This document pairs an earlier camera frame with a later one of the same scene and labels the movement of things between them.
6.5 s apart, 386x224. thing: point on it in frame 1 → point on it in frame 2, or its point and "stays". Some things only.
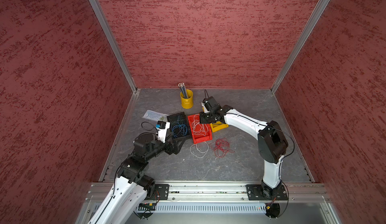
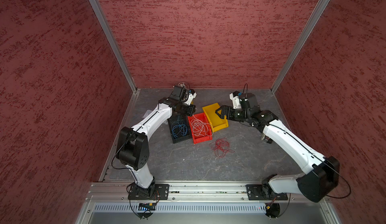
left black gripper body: (168, 149) → (187, 109)
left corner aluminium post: (105, 25) stays
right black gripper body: (208, 117) → (238, 114)
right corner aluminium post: (322, 2) stays
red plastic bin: (200, 131) stays
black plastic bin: (179, 127) stays
